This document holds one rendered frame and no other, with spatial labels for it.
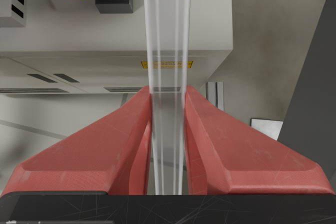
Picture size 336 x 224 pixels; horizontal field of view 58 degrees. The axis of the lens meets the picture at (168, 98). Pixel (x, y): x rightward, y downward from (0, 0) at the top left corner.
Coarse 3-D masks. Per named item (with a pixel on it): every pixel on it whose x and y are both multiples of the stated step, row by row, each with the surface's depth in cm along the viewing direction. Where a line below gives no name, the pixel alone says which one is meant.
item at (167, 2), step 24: (144, 0) 9; (168, 0) 9; (168, 24) 9; (168, 48) 10; (168, 72) 11; (168, 96) 11; (168, 120) 12; (168, 144) 13; (168, 168) 14; (168, 192) 16
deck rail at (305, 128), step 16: (320, 16) 16; (320, 32) 16; (320, 48) 16; (304, 64) 18; (320, 64) 16; (304, 80) 18; (320, 80) 16; (304, 96) 18; (320, 96) 16; (288, 112) 20; (304, 112) 18; (320, 112) 16; (288, 128) 20; (304, 128) 18; (320, 128) 16; (288, 144) 20; (304, 144) 18; (320, 144) 16; (320, 160) 16
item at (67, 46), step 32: (32, 0) 46; (64, 0) 46; (192, 0) 46; (224, 0) 46; (0, 32) 45; (32, 32) 45; (64, 32) 45; (96, 32) 45; (128, 32) 45; (192, 32) 45; (224, 32) 45; (0, 64) 53; (32, 64) 53; (64, 64) 53; (96, 64) 53; (128, 64) 54; (192, 64) 54
